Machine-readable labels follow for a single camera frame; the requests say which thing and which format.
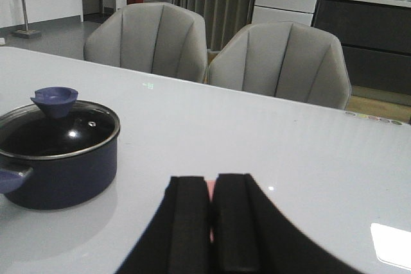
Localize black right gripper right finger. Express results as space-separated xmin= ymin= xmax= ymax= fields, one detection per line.
xmin=212 ymin=174 xmax=357 ymax=273

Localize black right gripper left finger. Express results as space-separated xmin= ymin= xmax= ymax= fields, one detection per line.
xmin=117 ymin=176 xmax=210 ymax=273

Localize pink bowl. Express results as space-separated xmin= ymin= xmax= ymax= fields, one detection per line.
xmin=205 ymin=180 xmax=216 ymax=244

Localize dark blue saucepan purple handle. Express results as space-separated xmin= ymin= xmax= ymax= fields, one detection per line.
xmin=1 ymin=136 xmax=118 ymax=210

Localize glass lid with purple knob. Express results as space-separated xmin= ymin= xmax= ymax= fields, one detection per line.
xmin=1 ymin=87 xmax=120 ymax=160

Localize right grey upholstered chair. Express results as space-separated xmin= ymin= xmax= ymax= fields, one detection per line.
xmin=207 ymin=21 xmax=351 ymax=110

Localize grey upholstered chair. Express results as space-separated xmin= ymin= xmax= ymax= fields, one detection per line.
xmin=83 ymin=3 xmax=207 ymax=83
xmin=207 ymin=21 xmax=351 ymax=110

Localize left grey upholstered chair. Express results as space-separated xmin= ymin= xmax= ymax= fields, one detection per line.
xmin=83 ymin=3 xmax=207 ymax=83

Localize dark grey counter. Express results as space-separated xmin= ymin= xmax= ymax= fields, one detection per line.
xmin=314 ymin=0 xmax=410 ymax=95

